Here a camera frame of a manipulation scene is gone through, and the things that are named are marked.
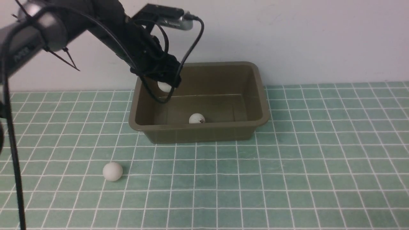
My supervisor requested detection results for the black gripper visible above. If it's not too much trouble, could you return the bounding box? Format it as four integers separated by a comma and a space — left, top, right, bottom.
118, 19, 181, 88

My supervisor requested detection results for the white ball with logo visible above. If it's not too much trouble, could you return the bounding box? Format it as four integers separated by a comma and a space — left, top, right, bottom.
189, 113, 206, 124

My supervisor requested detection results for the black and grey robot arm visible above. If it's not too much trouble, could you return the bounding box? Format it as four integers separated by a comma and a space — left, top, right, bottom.
1, 0, 183, 88

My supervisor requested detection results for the olive green plastic bin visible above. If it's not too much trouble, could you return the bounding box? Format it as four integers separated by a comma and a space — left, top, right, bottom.
128, 61, 270, 144

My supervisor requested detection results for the green checkered table cloth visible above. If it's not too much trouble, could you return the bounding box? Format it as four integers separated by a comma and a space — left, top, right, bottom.
11, 82, 409, 230

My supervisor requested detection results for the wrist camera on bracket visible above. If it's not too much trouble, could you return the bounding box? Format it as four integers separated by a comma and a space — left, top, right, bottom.
131, 4, 193, 33

